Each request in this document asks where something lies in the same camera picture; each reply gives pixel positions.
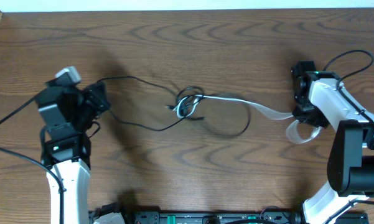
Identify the white USB cable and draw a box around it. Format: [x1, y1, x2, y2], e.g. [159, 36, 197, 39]
[172, 94, 323, 145]

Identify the black USB cable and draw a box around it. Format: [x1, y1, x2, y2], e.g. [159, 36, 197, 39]
[96, 75, 252, 139]

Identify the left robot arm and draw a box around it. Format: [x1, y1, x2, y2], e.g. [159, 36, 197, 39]
[36, 83, 110, 223]

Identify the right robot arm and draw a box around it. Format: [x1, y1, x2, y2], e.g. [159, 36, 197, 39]
[289, 61, 374, 223]

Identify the black right camera cable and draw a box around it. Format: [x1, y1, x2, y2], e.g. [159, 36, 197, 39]
[322, 49, 374, 141]

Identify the black camera cable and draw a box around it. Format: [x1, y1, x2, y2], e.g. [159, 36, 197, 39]
[0, 96, 66, 224]
[322, 49, 374, 141]

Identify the black left camera cable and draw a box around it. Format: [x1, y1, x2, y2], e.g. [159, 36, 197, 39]
[0, 96, 66, 224]

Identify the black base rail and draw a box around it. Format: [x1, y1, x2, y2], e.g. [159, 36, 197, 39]
[88, 202, 305, 224]

